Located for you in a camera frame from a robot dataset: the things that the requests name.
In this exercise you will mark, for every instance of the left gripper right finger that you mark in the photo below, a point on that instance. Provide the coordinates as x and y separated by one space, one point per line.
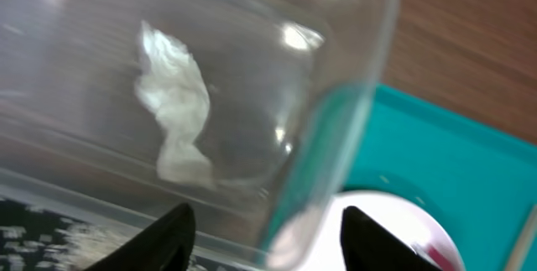
367 246

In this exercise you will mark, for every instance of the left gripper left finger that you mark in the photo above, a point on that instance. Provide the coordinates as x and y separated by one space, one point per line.
165 245

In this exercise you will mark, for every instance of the rice and food scraps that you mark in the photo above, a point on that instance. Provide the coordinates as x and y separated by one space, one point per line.
74 246

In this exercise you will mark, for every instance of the white tissue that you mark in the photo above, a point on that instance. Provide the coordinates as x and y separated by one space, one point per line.
172 88

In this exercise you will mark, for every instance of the red snack wrapper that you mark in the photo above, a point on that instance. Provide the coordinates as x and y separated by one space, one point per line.
433 256

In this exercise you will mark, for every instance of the black waste tray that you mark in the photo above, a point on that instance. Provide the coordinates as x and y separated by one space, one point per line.
17 214

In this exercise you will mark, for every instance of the pink round plate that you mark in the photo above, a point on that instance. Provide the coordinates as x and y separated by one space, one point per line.
386 229

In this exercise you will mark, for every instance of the teal plastic tray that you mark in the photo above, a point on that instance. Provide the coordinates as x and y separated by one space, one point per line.
478 183

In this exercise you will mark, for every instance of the left wooden chopstick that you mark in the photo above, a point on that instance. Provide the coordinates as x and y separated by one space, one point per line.
523 243

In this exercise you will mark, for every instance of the clear plastic bin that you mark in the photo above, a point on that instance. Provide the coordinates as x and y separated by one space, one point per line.
250 111

